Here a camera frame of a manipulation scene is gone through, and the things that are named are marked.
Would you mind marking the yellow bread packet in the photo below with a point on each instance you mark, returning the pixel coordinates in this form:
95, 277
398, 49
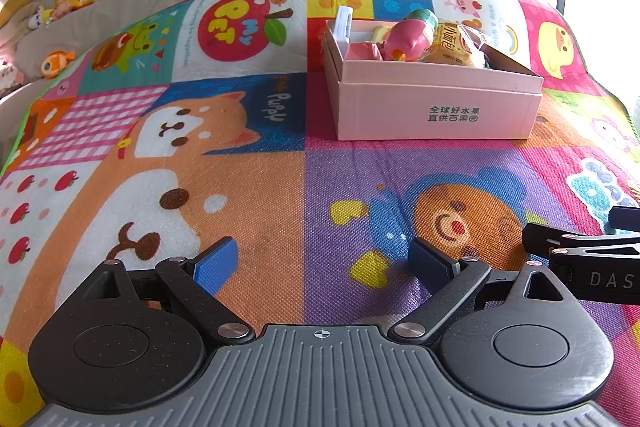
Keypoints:
450, 49

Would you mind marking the orange fish plush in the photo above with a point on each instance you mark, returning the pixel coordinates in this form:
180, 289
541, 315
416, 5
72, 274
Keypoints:
56, 64

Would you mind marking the colourful printed blanket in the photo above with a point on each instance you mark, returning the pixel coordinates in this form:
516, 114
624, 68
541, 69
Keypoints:
250, 187

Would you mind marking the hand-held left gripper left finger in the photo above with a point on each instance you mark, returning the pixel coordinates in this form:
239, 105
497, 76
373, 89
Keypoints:
215, 267

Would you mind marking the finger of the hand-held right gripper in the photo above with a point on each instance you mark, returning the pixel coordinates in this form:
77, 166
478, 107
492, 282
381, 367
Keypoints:
545, 237
626, 218

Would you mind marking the banana plush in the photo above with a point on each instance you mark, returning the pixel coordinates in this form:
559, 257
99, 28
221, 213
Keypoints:
15, 7

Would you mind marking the white duck plush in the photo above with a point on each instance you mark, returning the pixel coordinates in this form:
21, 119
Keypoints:
35, 19

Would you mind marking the white power strip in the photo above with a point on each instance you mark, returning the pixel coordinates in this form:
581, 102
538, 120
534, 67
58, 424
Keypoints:
344, 23

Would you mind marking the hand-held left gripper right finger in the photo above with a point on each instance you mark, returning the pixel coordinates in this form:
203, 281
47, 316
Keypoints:
431, 260

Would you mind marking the pink cardboard box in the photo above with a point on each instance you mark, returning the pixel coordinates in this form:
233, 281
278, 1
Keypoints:
430, 107

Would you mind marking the teal duck toy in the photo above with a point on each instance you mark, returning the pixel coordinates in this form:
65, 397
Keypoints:
425, 17

